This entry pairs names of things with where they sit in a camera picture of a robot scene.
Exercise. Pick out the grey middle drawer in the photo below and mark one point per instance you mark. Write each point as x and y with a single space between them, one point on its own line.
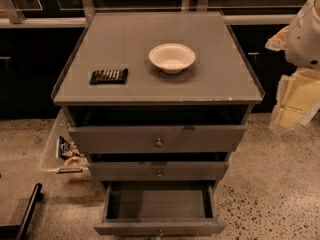
157 171

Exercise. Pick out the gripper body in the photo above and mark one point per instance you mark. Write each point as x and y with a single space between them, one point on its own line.
304 44

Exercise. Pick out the black snack bar packet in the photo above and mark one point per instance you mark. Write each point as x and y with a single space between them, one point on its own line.
109 77

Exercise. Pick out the grey drawer cabinet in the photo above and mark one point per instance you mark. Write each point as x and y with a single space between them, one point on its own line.
219 88

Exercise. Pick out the grey top drawer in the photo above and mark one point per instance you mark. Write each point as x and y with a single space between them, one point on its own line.
157 139

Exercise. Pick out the black bar stand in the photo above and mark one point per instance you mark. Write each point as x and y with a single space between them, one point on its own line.
19 231

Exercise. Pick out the metal rail frame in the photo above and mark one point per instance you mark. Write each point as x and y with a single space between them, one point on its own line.
66 13

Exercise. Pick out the snack packets in bin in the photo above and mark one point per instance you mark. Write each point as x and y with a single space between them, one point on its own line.
68 153

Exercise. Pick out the white paper bowl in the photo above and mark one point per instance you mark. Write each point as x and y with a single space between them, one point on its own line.
172 58

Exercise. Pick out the grey bottom drawer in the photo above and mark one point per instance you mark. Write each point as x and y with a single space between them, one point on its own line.
164 208

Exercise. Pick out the clear plastic storage bin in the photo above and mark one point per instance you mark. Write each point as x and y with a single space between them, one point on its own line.
50 164

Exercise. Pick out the grey drawer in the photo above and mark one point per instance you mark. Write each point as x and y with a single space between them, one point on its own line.
157 171
157 139
164 208

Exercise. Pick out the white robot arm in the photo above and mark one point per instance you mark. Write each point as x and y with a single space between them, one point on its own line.
300 40

